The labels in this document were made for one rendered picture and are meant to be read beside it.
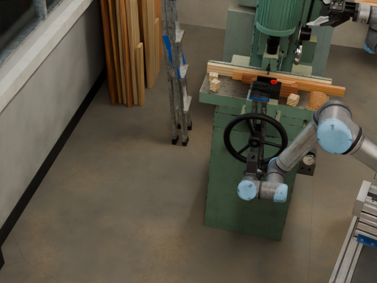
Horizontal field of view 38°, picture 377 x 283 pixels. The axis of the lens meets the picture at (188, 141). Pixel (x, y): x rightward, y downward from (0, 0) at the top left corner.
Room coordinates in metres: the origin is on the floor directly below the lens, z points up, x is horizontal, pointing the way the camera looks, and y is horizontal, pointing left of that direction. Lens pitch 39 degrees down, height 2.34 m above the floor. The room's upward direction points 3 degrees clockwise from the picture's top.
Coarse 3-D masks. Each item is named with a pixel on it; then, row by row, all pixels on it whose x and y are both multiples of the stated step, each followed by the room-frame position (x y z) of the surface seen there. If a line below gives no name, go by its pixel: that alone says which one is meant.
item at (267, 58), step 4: (264, 52) 2.28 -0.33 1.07; (264, 56) 2.24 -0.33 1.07; (268, 56) 2.25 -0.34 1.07; (272, 56) 2.25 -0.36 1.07; (276, 56) 2.25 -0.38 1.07; (264, 60) 2.24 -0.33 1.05; (268, 60) 2.24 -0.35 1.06; (272, 60) 2.23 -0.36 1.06; (276, 60) 2.23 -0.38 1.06; (264, 64) 2.24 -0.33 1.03; (272, 64) 2.23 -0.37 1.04; (276, 64) 2.23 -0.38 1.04; (264, 68) 2.24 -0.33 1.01; (272, 68) 2.23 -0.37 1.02; (276, 68) 2.23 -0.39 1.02
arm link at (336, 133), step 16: (320, 112) 1.64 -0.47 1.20; (336, 112) 1.59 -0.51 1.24; (320, 128) 1.53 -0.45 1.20; (336, 128) 1.50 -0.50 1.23; (352, 128) 1.53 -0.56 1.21; (320, 144) 1.51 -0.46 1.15; (336, 144) 1.49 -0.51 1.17; (352, 144) 1.50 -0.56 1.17; (368, 144) 1.52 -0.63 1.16; (368, 160) 1.49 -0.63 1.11
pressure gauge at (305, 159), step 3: (309, 153) 2.02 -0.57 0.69; (312, 153) 2.03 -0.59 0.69; (306, 156) 2.01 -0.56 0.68; (309, 156) 2.01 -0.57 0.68; (312, 156) 2.01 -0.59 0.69; (315, 156) 2.03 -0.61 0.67; (303, 159) 2.02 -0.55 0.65; (306, 159) 2.01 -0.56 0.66; (312, 159) 2.01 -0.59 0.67; (315, 159) 2.00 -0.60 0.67; (303, 162) 2.01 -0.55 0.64; (306, 162) 2.01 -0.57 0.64; (309, 162) 2.01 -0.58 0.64; (312, 162) 2.01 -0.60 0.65
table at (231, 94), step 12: (204, 84) 2.24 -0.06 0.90; (228, 84) 2.25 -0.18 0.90; (240, 84) 2.26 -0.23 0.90; (204, 96) 2.17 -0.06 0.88; (216, 96) 2.16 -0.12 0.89; (228, 96) 2.15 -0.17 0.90; (240, 96) 2.16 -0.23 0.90; (300, 96) 2.19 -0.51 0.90; (240, 108) 2.14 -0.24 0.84; (288, 108) 2.10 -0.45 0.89; (300, 108) 2.09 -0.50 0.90
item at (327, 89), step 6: (234, 72) 2.30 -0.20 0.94; (240, 72) 2.30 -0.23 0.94; (246, 72) 2.31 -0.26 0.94; (234, 78) 2.30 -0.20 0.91; (240, 78) 2.30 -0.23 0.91; (300, 84) 2.24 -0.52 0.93; (306, 84) 2.24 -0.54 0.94; (312, 84) 2.23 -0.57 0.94; (318, 84) 2.24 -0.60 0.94; (324, 84) 2.24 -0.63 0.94; (306, 90) 2.24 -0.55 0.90; (312, 90) 2.23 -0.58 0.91; (318, 90) 2.23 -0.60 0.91; (324, 90) 2.22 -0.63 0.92; (330, 90) 2.22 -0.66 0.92; (336, 90) 2.21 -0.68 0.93; (342, 90) 2.21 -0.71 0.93; (342, 96) 2.21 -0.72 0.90
